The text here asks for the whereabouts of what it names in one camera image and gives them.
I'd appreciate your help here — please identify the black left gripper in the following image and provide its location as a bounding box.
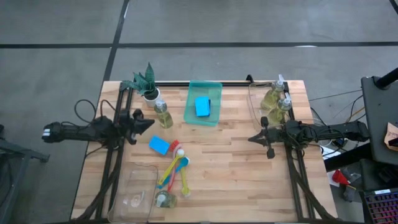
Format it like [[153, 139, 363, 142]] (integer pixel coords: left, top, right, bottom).
[[119, 108, 155, 146]]

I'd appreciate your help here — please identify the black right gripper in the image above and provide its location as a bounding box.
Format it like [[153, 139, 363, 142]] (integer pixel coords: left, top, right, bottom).
[[248, 116, 295, 160]]

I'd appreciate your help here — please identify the blue sponge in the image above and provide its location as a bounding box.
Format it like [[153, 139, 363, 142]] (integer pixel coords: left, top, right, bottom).
[[148, 135, 171, 156], [195, 96, 211, 118]]

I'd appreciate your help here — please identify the blue dish brush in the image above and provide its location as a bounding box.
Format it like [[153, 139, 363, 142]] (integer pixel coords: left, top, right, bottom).
[[155, 156, 191, 190]]

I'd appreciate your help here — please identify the yellow-green dish brush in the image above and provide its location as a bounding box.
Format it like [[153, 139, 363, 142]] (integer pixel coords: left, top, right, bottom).
[[179, 166, 192, 198]]

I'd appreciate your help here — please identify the snake plant in white pot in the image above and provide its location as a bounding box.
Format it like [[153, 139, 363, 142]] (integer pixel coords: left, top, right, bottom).
[[121, 62, 163, 108]]

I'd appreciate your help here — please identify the clear plastic bin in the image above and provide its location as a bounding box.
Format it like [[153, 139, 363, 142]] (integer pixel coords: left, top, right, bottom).
[[247, 81, 294, 132], [107, 162, 159, 223]]

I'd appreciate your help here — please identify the teal translucent plastic bin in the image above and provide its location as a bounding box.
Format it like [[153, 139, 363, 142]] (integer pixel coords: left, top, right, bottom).
[[183, 80, 224, 128]]

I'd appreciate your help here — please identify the white paper sheet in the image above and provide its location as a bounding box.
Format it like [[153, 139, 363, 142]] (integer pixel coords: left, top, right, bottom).
[[320, 139, 343, 160]]

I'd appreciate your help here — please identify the red funnel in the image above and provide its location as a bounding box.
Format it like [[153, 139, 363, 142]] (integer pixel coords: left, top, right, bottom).
[[331, 169, 351, 187]]

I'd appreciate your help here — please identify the grey small object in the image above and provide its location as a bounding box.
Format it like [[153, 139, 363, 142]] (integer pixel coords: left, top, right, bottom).
[[341, 185, 358, 203]]

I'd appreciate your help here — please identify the black side table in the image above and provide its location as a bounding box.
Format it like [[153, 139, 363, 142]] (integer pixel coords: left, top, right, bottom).
[[360, 76, 398, 166]]

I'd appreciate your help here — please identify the black metal stand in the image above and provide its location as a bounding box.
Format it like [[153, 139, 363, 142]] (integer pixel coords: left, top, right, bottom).
[[0, 124, 50, 224]]

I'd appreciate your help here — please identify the brown paper bag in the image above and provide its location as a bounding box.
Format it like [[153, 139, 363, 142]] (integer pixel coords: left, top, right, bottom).
[[384, 121, 398, 152]]

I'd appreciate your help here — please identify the black pole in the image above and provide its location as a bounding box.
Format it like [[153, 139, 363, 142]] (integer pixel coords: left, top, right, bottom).
[[374, 67, 398, 90]]

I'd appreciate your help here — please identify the backlit keyboard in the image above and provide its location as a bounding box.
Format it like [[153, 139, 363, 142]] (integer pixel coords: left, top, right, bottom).
[[363, 188, 398, 224]]

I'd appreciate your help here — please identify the black aluminium rig frame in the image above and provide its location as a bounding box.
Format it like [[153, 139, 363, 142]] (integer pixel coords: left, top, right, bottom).
[[76, 80, 340, 223]]

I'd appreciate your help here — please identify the black cable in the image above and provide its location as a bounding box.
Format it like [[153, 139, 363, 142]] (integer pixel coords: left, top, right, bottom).
[[73, 98, 109, 125]]

